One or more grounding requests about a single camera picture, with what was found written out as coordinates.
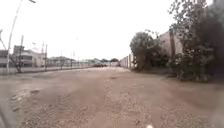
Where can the brown dirt road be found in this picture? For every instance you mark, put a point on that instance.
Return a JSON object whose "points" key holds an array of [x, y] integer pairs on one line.
{"points": [[110, 100]]}

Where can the large bush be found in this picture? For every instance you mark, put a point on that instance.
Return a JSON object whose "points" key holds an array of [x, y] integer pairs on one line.
{"points": [[146, 50]]}

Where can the row of poles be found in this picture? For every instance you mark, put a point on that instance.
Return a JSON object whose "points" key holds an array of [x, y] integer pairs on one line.
{"points": [[45, 58]]}

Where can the low fence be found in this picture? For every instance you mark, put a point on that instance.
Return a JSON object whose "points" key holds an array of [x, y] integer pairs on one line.
{"points": [[43, 69]]}

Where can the robot's own part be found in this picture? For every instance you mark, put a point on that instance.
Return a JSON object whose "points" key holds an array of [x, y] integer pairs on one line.
{"points": [[149, 126]]}

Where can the pale building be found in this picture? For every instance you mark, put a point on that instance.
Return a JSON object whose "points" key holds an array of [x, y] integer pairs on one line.
{"points": [[28, 57]]}

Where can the street lamp pole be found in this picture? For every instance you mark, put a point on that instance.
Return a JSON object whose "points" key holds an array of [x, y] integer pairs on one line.
{"points": [[11, 36]]}

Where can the long pale wall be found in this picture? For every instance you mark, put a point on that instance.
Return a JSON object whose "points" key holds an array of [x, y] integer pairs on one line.
{"points": [[165, 43]]}

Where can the trees by wall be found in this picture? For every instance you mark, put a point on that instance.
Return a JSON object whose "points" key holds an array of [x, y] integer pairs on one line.
{"points": [[200, 40]]}

